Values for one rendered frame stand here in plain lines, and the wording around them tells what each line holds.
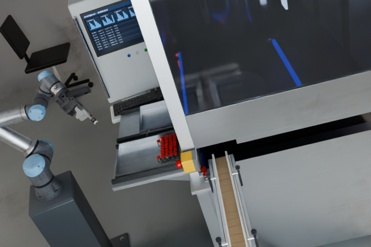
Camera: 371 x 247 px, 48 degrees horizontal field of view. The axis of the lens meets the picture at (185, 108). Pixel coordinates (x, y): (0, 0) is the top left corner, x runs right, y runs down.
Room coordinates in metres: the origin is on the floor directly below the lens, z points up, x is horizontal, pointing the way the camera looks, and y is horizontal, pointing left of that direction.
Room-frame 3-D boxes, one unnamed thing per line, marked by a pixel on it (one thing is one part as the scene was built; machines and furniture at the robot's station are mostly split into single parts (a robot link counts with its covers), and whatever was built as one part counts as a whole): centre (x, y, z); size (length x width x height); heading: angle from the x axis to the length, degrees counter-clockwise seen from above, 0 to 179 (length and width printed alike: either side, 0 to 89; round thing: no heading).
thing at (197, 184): (1.45, 0.02, 0.87); 0.14 x 0.13 x 0.02; 84
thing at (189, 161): (1.47, 0.06, 0.99); 0.08 x 0.07 x 0.07; 84
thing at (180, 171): (1.91, 0.20, 0.87); 0.70 x 0.48 x 0.02; 174
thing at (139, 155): (1.74, 0.26, 0.90); 0.34 x 0.26 x 0.04; 84
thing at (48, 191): (1.83, 0.87, 0.84); 0.15 x 0.15 x 0.10
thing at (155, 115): (2.07, 0.11, 0.90); 0.34 x 0.26 x 0.04; 84
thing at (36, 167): (1.83, 0.87, 0.96); 0.13 x 0.12 x 0.14; 177
